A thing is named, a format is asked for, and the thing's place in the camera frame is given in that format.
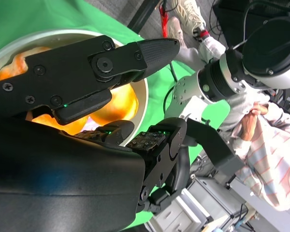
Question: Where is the green tablecloth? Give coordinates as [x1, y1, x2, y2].
[0, 0, 232, 229]

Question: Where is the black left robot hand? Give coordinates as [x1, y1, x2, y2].
[186, 117, 246, 187]

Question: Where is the black metal leg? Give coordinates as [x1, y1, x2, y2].
[127, 0, 161, 32]

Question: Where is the pink cake slice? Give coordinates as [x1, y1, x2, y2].
[78, 119, 102, 133]

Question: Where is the orange striped ring bread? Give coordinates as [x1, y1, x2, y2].
[26, 84, 140, 134]
[0, 45, 51, 83]

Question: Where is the red strap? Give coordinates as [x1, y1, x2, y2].
[159, 6, 169, 37]

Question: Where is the person in striped shirt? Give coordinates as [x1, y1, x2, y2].
[229, 96, 290, 213]

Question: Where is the person's bare hand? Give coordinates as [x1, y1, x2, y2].
[240, 101, 269, 142]

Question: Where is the beige sneaker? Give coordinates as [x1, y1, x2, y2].
[166, 16, 188, 49]
[173, 0, 206, 35]

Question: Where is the grey-green round bowl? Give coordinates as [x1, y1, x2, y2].
[0, 29, 149, 148]

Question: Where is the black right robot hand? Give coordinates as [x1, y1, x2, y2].
[0, 35, 192, 232]

